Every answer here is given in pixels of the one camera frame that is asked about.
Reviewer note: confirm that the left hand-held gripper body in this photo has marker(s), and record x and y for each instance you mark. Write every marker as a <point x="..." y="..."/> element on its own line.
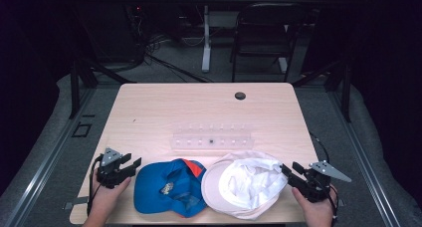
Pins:
<point x="109" y="175"/>

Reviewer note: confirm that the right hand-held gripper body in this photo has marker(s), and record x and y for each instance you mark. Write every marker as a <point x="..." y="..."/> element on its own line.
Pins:
<point x="316" y="182"/>

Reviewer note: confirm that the person's left hand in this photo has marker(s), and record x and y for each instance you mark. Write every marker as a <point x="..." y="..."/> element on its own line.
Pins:
<point x="107" y="197"/>

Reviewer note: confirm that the person's right hand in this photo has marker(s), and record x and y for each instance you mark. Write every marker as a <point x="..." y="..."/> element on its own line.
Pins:
<point x="315" y="210"/>

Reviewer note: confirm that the white cap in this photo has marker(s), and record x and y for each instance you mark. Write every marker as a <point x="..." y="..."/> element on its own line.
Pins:
<point x="242" y="187"/>

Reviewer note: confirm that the clear acrylic rack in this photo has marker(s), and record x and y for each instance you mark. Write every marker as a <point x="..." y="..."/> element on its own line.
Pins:
<point x="212" y="141"/>

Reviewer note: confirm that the black metal stand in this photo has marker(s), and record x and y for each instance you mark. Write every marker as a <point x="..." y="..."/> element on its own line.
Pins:
<point x="74" y="87"/>
<point x="346" y="94"/>

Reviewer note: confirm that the black table grommet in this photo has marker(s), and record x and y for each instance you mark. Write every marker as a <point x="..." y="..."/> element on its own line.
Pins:
<point x="240" y="95"/>

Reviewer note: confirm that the white desk leg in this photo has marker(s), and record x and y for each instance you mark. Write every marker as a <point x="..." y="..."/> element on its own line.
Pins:
<point x="206" y="44"/>
<point x="282" y="64"/>

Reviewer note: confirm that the black cabinet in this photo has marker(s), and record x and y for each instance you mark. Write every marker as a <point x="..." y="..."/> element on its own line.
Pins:
<point x="109" y="34"/>

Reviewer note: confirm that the black folding chair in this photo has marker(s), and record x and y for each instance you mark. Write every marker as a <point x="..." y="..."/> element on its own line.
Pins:
<point x="262" y="38"/>

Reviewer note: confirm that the grey metal table bracket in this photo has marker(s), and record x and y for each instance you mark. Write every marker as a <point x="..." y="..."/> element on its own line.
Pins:
<point x="74" y="202"/>

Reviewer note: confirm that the grey metal floor rail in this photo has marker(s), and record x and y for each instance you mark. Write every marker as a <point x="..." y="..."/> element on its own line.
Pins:
<point x="365" y="160"/>
<point x="49" y="157"/>

